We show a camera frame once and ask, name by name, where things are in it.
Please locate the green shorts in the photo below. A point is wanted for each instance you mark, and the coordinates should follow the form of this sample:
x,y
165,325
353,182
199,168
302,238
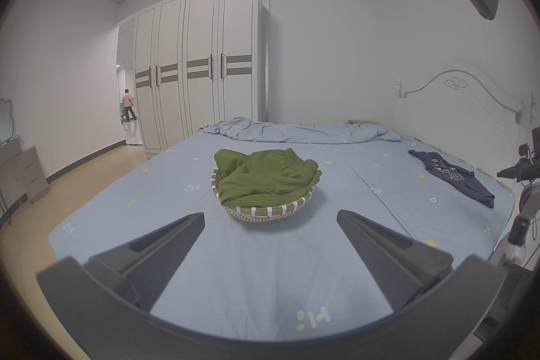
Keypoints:
x,y
265,177

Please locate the round woven basket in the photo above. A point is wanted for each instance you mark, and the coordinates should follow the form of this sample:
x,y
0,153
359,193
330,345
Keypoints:
x,y
261,214

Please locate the pale blue quilt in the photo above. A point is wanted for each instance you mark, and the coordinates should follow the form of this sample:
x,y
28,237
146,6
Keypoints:
x,y
295,132

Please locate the white wardrobe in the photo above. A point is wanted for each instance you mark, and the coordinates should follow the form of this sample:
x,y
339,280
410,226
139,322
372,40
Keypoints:
x,y
198,96

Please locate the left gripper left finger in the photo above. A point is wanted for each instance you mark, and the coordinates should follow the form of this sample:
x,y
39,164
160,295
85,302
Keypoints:
x,y
156,261

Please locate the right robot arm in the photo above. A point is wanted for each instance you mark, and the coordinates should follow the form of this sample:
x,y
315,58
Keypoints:
x,y
527,202

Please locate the person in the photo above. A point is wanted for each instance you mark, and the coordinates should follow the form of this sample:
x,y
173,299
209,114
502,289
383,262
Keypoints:
x,y
128,103

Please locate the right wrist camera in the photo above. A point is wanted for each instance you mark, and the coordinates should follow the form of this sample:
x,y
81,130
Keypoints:
x,y
524,150

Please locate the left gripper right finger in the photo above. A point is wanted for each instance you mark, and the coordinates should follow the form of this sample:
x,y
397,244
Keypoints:
x,y
392,265

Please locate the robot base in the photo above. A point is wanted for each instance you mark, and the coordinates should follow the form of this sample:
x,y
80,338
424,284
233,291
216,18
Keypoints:
x,y
510,291

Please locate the grey dressing table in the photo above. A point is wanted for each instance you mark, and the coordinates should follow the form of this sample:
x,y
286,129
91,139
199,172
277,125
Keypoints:
x,y
10,164

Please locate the dark blue T-shirt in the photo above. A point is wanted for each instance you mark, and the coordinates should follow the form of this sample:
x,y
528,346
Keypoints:
x,y
451,175

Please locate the grey chest of drawers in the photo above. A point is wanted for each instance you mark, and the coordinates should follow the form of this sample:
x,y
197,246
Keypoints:
x,y
36,172

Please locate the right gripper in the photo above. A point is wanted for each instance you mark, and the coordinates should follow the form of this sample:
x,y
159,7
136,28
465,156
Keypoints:
x,y
525,172

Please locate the bed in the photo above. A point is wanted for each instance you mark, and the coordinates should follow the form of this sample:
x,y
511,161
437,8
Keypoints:
x,y
274,265

